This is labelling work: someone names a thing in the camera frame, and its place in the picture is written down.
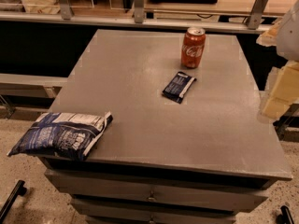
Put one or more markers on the red coca-cola can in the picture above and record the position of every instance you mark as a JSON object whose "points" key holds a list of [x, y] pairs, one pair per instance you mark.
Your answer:
{"points": [[193, 47]]}

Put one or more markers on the blue rxbar blueberry wrapper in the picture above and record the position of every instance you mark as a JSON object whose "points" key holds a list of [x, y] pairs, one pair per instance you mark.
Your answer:
{"points": [[178, 86]]}

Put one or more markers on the grey metal railing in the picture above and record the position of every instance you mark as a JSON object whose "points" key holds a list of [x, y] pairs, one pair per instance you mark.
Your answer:
{"points": [[137, 20]]}

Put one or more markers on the black bar lower right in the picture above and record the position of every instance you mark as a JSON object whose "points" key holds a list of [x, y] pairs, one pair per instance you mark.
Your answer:
{"points": [[285, 217]]}

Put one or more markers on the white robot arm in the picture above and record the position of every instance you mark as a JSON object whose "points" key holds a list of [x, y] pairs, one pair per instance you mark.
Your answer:
{"points": [[288, 37]]}

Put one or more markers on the grey low bench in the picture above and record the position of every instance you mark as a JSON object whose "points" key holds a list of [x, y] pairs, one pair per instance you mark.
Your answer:
{"points": [[31, 86]]}

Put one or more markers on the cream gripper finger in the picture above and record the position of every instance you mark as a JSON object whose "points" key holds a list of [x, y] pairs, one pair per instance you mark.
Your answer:
{"points": [[269, 37], [281, 91]]}

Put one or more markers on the black bar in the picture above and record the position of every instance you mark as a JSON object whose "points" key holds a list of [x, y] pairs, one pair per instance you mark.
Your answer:
{"points": [[19, 190], [285, 217]]}

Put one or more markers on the black bar lower left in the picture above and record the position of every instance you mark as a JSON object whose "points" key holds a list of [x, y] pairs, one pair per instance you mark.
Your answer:
{"points": [[19, 190]]}

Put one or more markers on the blue chip bag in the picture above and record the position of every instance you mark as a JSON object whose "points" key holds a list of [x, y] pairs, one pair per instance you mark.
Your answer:
{"points": [[67, 135]]}

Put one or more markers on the grey drawer cabinet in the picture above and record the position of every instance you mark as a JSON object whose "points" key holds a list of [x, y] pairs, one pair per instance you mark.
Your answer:
{"points": [[200, 161]]}

